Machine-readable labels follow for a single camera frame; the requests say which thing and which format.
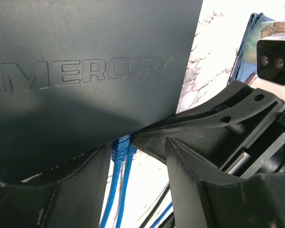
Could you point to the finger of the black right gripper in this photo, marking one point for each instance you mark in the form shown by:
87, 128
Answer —
215, 137

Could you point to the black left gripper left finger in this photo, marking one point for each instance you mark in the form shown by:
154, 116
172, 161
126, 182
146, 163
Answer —
69, 196

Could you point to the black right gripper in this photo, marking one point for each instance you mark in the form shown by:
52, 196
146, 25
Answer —
267, 153

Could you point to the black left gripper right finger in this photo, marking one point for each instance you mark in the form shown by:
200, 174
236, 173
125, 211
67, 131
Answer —
205, 197

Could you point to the black network switch box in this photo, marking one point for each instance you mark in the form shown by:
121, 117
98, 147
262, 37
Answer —
78, 74

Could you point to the dark blue placemat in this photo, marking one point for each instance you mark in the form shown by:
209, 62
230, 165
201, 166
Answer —
245, 63

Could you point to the cream ceramic mug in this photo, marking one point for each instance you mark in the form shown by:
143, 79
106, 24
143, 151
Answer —
276, 27

